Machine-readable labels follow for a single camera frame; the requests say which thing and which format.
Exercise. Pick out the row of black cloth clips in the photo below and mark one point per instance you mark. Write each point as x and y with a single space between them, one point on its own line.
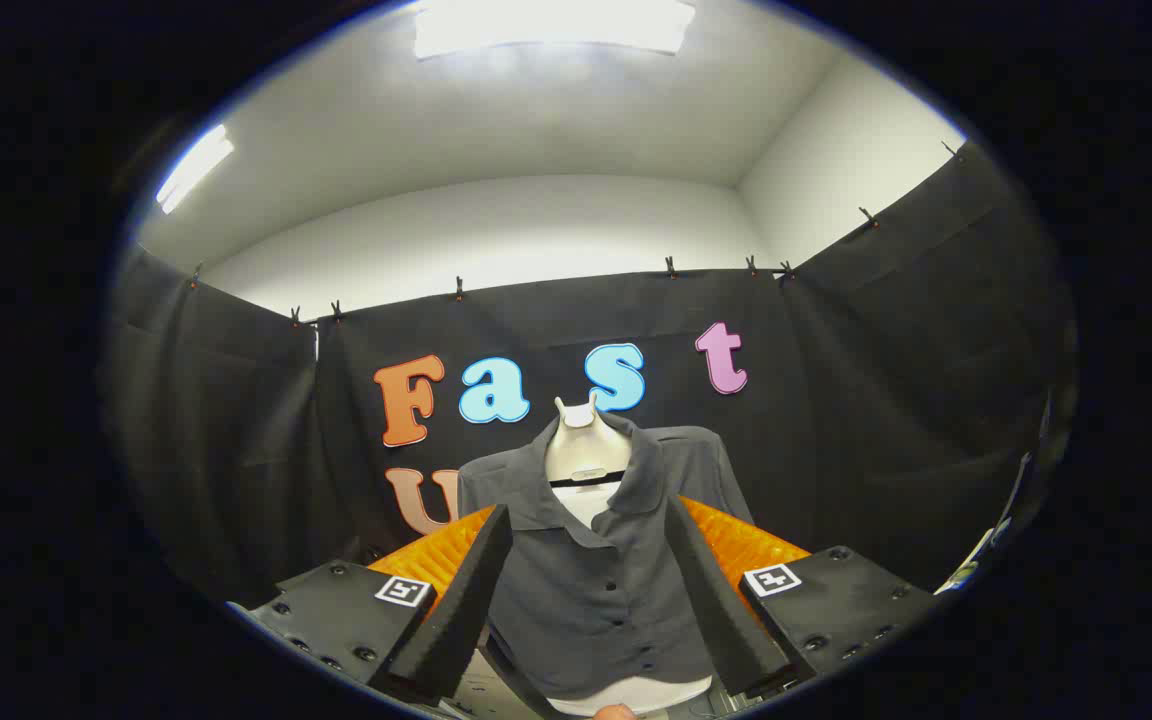
671 267

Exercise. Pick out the white mannequin torso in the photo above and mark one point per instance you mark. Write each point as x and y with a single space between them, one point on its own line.
586 450

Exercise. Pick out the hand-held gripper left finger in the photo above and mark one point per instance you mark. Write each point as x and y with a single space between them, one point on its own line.
456 620

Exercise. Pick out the cluttered white desk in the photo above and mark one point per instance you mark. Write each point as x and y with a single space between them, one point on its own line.
971 565

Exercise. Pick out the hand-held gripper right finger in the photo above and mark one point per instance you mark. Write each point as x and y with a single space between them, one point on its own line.
726 610

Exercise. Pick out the black backdrop cloth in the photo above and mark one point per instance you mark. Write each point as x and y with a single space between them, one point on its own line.
236 450

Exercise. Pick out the grey button shirt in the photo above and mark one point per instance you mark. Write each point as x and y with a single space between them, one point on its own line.
586 600

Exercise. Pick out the ceiling light panel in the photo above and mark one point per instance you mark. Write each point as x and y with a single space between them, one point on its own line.
556 25
194 168

